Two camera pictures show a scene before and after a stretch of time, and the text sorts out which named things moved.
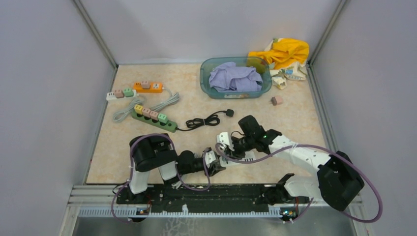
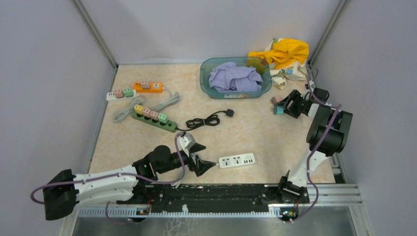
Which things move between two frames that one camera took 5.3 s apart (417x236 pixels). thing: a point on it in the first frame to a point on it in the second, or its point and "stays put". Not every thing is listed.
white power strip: [250, 156] stays put
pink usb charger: [279, 100] stays put
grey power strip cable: [176, 185] stays put
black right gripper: [237, 155] to [295, 95]
